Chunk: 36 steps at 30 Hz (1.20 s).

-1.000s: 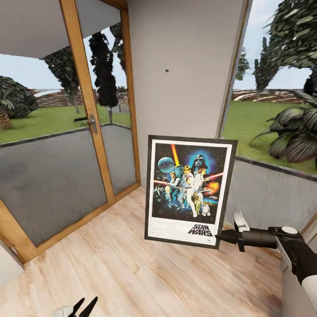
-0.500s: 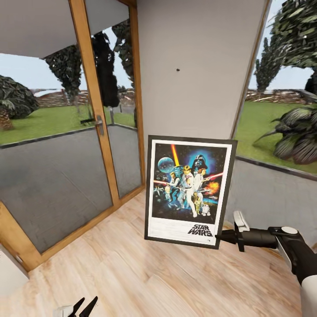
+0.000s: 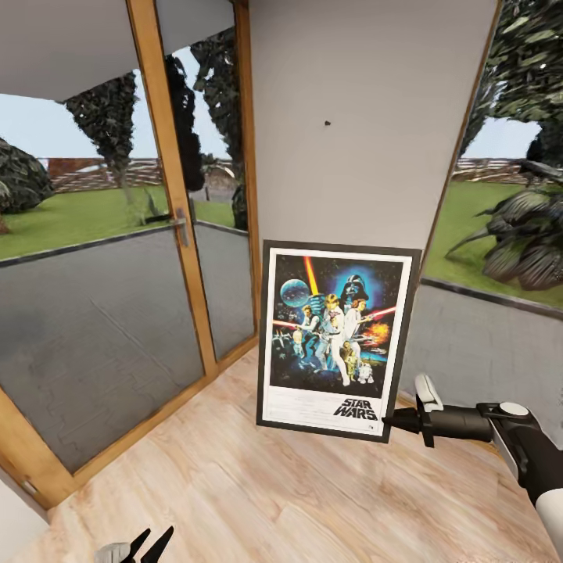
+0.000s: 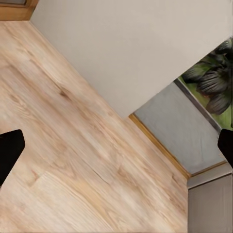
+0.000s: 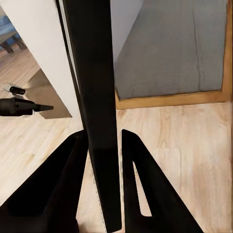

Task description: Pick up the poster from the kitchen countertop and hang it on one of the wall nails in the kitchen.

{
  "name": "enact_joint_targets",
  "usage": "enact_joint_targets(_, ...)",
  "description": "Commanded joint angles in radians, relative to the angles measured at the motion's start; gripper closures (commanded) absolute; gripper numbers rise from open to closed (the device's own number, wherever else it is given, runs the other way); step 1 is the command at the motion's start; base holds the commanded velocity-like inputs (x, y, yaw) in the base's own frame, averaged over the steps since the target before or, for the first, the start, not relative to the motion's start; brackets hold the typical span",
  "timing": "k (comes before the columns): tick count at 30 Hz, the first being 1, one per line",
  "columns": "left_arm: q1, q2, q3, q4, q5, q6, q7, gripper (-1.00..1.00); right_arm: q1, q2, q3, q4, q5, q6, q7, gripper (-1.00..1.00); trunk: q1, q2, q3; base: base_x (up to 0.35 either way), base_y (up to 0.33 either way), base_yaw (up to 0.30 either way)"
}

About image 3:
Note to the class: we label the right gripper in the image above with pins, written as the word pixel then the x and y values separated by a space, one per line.
pixel 446 423

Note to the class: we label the door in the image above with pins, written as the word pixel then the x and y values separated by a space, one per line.
pixel 130 274

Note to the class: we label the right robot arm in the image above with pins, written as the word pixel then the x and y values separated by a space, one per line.
pixel 535 462

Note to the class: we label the fixed window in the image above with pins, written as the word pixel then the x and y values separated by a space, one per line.
pixel 487 319

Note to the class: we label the poster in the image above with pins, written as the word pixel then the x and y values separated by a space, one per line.
pixel 334 321

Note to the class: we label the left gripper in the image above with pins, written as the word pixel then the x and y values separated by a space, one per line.
pixel 153 555

